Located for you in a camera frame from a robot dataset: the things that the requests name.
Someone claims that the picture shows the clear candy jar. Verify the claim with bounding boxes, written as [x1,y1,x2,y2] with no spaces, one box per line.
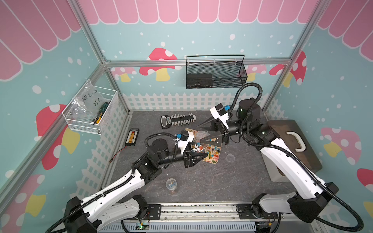
[166,178,177,194]
[186,142,208,157]
[196,131,210,141]

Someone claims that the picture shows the black parallel charging board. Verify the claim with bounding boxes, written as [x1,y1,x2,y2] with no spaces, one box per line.
[125,128,139,147]

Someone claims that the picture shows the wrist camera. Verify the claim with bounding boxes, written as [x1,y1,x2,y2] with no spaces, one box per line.
[210,103,231,129]
[176,130,194,154]

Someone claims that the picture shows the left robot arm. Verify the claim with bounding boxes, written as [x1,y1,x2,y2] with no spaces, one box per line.
[46,131,208,233]

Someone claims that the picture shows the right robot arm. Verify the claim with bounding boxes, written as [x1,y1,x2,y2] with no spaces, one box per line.
[198,83,364,232]

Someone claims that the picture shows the clear plastic zip bag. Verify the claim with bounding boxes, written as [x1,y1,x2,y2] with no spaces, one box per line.
[71,81,109,123]

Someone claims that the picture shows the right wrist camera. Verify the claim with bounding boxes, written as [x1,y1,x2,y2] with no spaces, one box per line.
[210,103,231,129]

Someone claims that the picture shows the pile of lollipops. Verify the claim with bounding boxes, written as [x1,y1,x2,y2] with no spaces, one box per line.
[204,144,221,164]

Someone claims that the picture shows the black wire mesh basket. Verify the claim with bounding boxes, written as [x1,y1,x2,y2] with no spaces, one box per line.
[185,54,248,88]

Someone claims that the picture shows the white wire basket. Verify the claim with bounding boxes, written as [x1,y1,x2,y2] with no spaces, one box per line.
[62,80,119,135]

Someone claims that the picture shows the floral rectangular tray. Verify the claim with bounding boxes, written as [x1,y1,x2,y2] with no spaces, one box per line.
[185,128,221,164]

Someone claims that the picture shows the black socket holder rail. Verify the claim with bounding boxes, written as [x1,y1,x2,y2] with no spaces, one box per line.
[160,114,196,129]

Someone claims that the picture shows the green tool in basket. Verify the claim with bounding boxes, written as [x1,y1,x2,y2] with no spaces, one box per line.
[91,102,109,124]

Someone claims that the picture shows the brown plastic toolbox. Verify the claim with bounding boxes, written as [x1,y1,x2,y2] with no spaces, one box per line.
[260,119,322,173]

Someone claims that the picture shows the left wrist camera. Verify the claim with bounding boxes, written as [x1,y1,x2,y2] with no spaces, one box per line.
[176,130,194,154]

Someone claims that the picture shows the black box in basket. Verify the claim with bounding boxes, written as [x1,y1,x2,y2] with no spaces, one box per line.
[186,73,213,89]

